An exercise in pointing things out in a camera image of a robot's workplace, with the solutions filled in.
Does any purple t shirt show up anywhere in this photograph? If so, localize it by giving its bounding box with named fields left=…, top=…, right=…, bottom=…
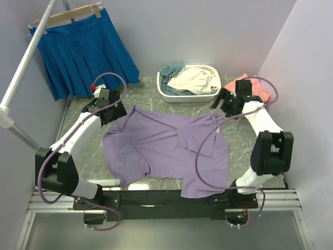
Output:
left=103, top=106, right=229, bottom=198

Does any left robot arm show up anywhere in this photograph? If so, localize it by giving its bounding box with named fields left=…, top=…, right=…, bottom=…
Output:
left=35, top=87, right=126, bottom=205

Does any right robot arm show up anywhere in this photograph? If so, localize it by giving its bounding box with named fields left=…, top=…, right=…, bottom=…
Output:
left=211, top=75, right=294, bottom=195

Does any folded orange t shirt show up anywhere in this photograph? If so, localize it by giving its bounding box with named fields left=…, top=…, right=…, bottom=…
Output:
left=224, top=73, right=271, bottom=103

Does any folded pink t shirt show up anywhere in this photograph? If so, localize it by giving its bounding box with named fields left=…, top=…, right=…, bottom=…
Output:
left=250, top=76, right=262, bottom=88

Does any white t shirt in basket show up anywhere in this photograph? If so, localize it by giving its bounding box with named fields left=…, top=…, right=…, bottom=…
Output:
left=168, top=66, right=220, bottom=96

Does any blue pleated skirt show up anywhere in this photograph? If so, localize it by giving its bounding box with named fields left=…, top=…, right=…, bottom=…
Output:
left=37, top=9, right=140, bottom=101

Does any white plastic laundry basket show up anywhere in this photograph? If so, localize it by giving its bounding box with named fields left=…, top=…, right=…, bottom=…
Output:
left=157, top=63, right=222, bottom=103

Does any grey blue t shirt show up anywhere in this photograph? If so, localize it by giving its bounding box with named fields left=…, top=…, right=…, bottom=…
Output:
left=159, top=63, right=185, bottom=96

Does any wooden clothes hanger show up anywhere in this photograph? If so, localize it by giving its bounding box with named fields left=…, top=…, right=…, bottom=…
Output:
left=47, top=2, right=104, bottom=26

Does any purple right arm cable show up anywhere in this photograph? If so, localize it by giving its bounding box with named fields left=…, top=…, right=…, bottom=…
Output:
left=194, top=76, right=279, bottom=229

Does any aluminium frame rail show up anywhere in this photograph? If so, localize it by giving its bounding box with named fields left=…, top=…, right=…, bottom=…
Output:
left=25, top=189, right=303, bottom=214

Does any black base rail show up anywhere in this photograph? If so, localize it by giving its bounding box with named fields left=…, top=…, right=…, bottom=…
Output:
left=72, top=189, right=260, bottom=222

